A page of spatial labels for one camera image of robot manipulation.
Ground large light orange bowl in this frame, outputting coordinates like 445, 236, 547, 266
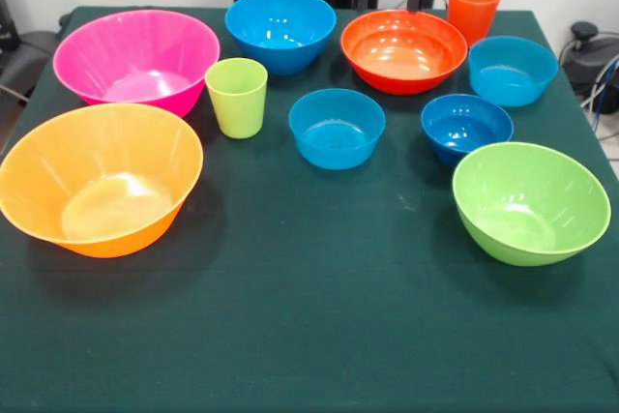
0, 103, 204, 259

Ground small light blue bowl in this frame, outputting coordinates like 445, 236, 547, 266
467, 35, 560, 108
287, 88, 387, 171

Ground light green cup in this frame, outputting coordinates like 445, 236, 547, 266
204, 57, 269, 140

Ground dark green tablecloth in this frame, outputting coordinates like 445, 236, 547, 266
0, 5, 619, 413

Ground shallow red-orange bowl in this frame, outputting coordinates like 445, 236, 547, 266
339, 9, 469, 97

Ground small dark blue bowl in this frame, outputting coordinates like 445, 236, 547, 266
420, 93, 515, 167

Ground medium blue bowl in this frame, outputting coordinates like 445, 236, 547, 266
223, 0, 338, 77

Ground large pink bowl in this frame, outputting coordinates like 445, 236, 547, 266
51, 9, 221, 119

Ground light green bowl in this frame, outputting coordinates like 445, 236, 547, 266
452, 141, 612, 268

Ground red-orange cup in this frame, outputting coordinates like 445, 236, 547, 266
447, 0, 503, 49

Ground dark grey chair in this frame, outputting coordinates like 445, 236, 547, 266
0, 29, 62, 95

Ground tangle of floor cables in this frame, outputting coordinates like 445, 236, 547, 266
579, 55, 619, 117

